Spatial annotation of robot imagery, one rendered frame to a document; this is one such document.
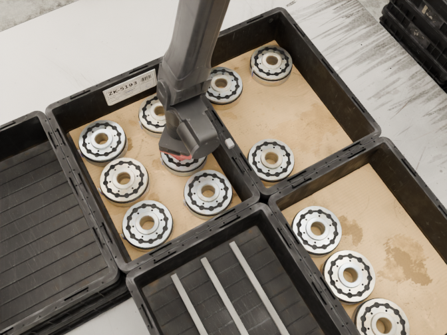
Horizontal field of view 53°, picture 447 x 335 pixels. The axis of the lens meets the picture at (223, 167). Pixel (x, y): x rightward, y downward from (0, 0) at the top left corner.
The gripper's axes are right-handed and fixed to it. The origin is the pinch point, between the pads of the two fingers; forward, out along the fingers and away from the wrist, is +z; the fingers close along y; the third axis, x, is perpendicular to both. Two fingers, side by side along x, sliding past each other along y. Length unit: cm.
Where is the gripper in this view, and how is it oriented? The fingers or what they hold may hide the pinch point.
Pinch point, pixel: (183, 147)
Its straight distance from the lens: 98.1
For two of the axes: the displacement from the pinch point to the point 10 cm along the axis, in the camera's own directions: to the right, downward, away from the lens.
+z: -0.5, 3.8, 9.2
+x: -9.6, -2.7, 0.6
